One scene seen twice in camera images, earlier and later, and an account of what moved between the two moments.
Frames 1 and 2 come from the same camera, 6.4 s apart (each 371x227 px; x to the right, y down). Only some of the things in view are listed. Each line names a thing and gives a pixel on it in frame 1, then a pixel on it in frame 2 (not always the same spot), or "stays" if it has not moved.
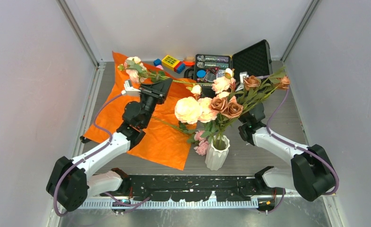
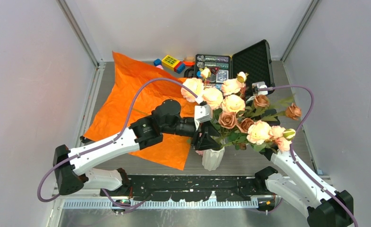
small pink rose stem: (134, 68) → (279, 137)
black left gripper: (160, 89) → (205, 140)
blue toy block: (157, 62) stays
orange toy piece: (190, 63) stays
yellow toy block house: (168, 63) stays
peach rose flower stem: (223, 84) → (234, 89)
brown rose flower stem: (222, 109) → (260, 109)
